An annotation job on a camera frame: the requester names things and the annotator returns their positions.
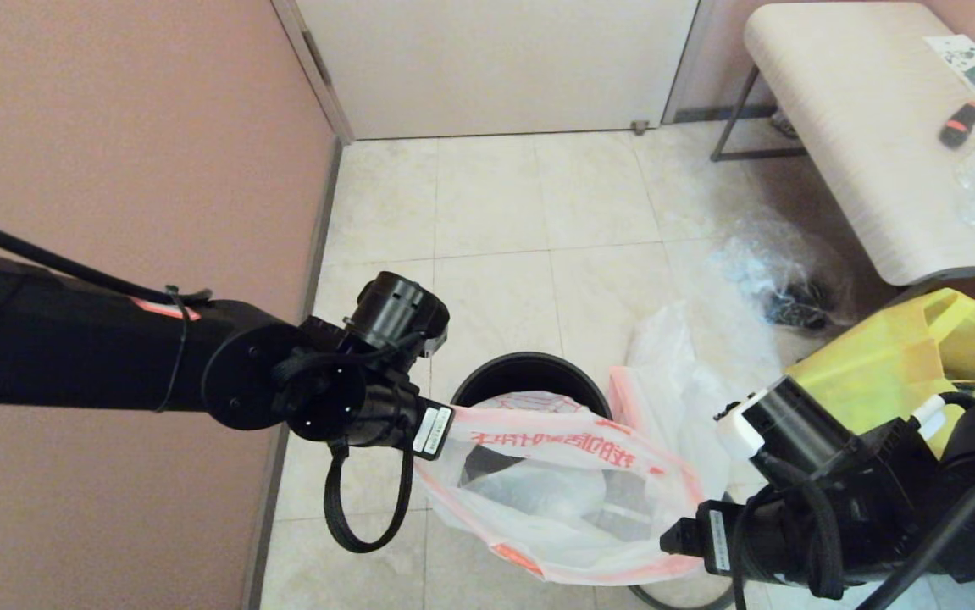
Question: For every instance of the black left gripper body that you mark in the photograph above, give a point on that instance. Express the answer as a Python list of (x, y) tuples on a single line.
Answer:
[(351, 398)]

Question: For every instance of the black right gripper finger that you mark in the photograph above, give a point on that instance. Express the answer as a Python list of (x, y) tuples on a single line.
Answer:
[(684, 549), (686, 530)]

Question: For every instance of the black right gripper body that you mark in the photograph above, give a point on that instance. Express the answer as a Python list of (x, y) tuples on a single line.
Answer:
[(834, 525)]

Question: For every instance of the white red plastic bag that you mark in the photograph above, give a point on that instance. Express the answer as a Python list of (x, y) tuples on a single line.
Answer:
[(555, 517)]

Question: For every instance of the used translucent trash bag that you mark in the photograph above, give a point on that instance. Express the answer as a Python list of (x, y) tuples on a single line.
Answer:
[(673, 373)]

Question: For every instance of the black round trash bin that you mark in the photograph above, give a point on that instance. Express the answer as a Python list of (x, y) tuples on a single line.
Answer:
[(529, 371)]

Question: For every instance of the yellow shopping bag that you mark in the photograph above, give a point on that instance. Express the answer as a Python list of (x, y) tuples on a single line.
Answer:
[(877, 373)]

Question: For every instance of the crumpled clear plastic bag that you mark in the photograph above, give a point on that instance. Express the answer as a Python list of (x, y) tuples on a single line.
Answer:
[(758, 258)]

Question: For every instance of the black left wrist motor cylinder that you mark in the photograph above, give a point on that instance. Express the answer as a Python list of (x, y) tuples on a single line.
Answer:
[(398, 309)]

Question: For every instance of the black tangled object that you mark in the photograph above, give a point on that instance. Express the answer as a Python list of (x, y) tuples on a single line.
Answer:
[(796, 307)]

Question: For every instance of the white door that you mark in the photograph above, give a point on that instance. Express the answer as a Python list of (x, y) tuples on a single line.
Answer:
[(495, 68)]

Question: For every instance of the metal door stop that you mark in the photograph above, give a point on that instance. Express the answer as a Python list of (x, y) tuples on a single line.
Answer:
[(639, 127)]

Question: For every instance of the light wood-grain table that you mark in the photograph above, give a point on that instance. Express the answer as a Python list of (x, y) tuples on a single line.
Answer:
[(860, 127)]

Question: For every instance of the black orange marker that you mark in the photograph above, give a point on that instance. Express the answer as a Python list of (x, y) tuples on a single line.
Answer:
[(959, 127)]

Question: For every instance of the black and white booklet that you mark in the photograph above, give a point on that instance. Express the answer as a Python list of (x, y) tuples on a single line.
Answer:
[(966, 61)]

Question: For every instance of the grey door frame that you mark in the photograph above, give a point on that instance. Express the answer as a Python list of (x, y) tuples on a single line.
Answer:
[(326, 93)]

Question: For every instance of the black metal table frame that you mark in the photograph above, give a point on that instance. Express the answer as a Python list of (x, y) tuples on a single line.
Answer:
[(733, 115)]

